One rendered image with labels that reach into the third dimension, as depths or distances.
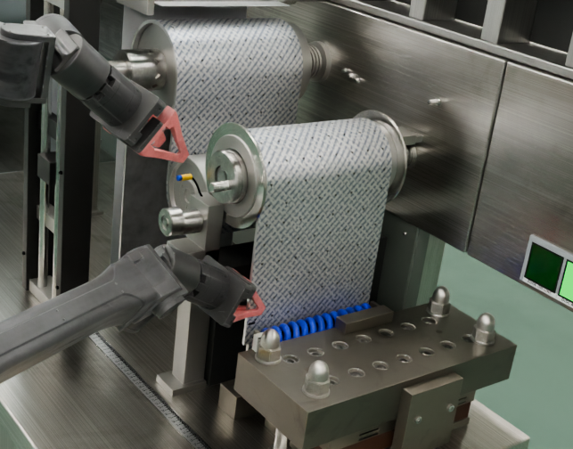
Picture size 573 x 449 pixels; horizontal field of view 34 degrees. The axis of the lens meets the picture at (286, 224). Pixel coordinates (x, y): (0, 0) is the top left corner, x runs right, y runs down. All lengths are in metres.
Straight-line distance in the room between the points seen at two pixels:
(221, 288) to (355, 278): 0.27
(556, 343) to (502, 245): 2.45
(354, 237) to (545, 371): 2.27
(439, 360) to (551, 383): 2.19
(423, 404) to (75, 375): 0.53
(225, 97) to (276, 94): 0.10
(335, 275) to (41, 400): 0.47
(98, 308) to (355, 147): 0.49
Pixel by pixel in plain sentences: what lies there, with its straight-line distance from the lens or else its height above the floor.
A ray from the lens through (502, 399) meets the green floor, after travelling 3.37.
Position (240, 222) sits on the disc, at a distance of 1.31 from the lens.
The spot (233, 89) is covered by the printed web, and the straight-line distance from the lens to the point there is 1.48.
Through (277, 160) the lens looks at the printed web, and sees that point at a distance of 1.27.
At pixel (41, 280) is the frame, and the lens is 1.68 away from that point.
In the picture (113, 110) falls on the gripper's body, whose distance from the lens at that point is 1.13.
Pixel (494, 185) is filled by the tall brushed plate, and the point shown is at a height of 1.26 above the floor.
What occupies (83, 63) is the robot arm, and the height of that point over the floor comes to 1.43.
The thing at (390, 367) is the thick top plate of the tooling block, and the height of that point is 1.03.
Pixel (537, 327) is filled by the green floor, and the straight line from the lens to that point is 3.92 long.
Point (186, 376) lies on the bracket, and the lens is 1.44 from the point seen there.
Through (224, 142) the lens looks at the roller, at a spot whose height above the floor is 1.29.
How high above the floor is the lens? 1.69
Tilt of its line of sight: 22 degrees down
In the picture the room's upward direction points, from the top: 7 degrees clockwise
